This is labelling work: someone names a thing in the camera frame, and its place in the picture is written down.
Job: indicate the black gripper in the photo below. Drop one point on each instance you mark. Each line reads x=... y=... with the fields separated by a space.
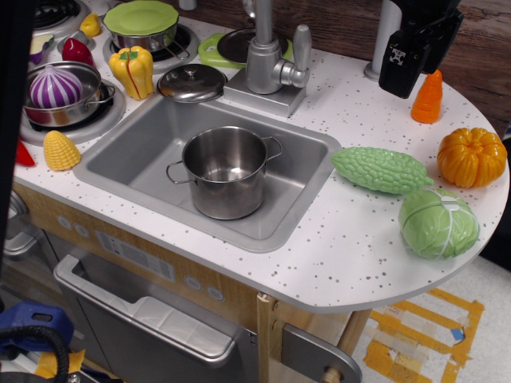
x=426 y=31

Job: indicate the green bumpy toy squash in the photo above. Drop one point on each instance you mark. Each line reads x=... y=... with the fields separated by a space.
x=380 y=169

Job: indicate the steel pot in sink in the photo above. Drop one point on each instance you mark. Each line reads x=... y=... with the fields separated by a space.
x=226 y=168

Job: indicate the steel pot lid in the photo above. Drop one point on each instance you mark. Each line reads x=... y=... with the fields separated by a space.
x=192 y=83

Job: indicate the steel pan under plate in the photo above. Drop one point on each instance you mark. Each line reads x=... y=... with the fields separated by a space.
x=153 y=42

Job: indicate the steel pot on burner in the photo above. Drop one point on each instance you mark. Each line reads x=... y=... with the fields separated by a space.
x=95 y=94

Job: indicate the grey metal pole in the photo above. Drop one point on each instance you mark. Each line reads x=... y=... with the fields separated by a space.
x=390 y=21

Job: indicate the orange toy carrot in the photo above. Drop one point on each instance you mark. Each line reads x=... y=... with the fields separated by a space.
x=428 y=102

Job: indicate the orange toy pumpkin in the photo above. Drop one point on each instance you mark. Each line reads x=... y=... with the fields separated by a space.
x=471 y=157

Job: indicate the silver toy faucet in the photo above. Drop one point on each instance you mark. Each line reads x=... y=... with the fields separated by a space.
x=269 y=82

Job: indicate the green toy cabbage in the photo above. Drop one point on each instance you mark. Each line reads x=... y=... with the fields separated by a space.
x=437 y=224

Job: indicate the green plate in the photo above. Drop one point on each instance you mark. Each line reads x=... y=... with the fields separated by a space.
x=141 y=18

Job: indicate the yellow toy bell pepper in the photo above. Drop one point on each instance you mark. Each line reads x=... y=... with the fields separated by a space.
x=133 y=67

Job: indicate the grey toy sink basin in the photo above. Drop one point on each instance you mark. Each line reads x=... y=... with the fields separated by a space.
x=135 y=159

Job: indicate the small yellow toy vegetable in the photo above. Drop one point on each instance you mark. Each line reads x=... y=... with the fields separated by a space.
x=90 y=26

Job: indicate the grey cabinet door panel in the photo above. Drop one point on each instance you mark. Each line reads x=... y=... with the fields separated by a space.
x=312 y=357

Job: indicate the red toy pepper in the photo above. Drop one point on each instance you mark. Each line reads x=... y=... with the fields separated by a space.
x=75 y=50

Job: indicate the top left stove burner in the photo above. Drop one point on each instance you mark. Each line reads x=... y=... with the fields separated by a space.
x=59 y=17

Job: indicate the purple striped toy onion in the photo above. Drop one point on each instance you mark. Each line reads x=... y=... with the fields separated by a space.
x=54 y=88

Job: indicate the purple toy eggplant half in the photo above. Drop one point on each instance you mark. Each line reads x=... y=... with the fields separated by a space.
x=39 y=45

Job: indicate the yellow toy corn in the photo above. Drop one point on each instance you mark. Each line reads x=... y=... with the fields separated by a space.
x=60 y=152

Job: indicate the grey toy oven door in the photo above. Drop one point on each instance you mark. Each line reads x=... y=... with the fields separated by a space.
x=149 y=334

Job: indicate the red toy chili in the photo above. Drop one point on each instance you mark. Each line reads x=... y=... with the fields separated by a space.
x=23 y=156

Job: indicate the blue clamp tool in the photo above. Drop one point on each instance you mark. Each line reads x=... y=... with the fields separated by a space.
x=32 y=326

